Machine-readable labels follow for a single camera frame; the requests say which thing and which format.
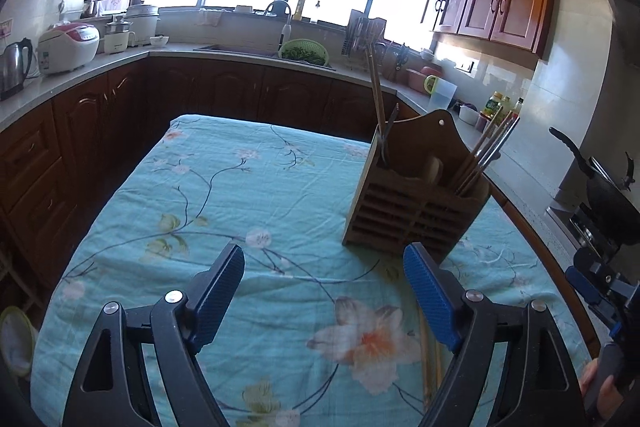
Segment kitchen sink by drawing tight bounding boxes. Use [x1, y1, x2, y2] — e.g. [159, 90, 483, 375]
[192, 43, 336, 70]

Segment steel kitchen faucet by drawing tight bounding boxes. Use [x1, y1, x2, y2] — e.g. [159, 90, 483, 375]
[263, 0, 293, 52]

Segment person's right hand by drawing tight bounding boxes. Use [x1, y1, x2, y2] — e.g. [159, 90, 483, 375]
[579, 357, 626, 423]

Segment round green rimmed basin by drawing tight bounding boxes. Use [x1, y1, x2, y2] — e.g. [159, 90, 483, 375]
[0, 307, 38, 378]

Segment wooden utensil holder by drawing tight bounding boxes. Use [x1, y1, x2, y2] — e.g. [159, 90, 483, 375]
[341, 109, 492, 264]

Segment dark metal utensil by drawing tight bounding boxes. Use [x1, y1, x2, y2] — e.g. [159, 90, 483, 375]
[381, 103, 401, 168]

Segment teal floral tablecloth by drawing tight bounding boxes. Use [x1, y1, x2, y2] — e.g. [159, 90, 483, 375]
[30, 114, 593, 427]

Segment steel range hood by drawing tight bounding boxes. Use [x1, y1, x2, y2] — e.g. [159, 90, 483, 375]
[590, 0, 640, 72]

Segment wooden chopstick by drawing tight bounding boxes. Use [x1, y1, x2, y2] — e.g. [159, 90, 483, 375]
[419, 317, 432, 408]
[465, 117, 521, 198]
[366, 47, 383, 140]
[456, 109, 511, 194]
[450, 107, 502, 190]
[460, 112, 516, 195]
[430, 337, 444, 388]
[372, 46, 388, 142]

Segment paper towel roll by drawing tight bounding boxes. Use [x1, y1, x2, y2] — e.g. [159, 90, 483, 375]
[60, 0, 86, 25]

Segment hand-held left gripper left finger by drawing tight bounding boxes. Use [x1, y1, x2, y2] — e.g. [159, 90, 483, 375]
[61, 243, 246, 427]

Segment dish drying rack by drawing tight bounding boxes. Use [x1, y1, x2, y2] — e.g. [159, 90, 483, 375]
[341, 9, 401, 78]

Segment clear jug with green handle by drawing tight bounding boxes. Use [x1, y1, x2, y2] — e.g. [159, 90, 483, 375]
[424, 75, 458, 110]

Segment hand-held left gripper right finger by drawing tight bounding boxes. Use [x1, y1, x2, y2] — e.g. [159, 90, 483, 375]
[403, 243, 590, 427]

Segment scissors and knife holder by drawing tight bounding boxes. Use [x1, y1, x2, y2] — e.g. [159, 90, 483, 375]
[392, 42, 411, 82]

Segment pink pot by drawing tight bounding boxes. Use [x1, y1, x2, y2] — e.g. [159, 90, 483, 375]
[406, 66, 443, 90]

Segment large white cooking pot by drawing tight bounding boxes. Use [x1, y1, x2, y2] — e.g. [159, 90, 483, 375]
[124, 3, 161, 46]

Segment steel gas stove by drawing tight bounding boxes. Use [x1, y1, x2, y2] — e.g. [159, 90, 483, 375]
[545, 202, 626, 268]

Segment black frying pan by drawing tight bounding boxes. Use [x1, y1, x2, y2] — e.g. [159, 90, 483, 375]
[549, 127, 640, 238]

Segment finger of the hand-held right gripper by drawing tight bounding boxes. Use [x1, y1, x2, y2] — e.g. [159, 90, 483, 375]
[565, 266, 620, 332]
[572, 248, 628, 295]

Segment steel electric kettle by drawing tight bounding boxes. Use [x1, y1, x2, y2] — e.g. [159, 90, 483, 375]
[0, 38, 33, 102]

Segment green colander with vegetables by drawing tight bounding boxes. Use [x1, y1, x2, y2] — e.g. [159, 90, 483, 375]
[278, 38, 331, 66]

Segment white and red rice cooker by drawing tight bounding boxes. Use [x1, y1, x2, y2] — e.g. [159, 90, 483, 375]
[36, 22, 101, 76]

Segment dark wooden lower cabinets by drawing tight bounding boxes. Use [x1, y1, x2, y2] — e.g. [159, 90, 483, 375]
[0, 57, 421, 308]

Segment small white steamer cooker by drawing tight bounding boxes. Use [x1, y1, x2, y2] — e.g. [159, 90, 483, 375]
[103, 14, 138, 54]

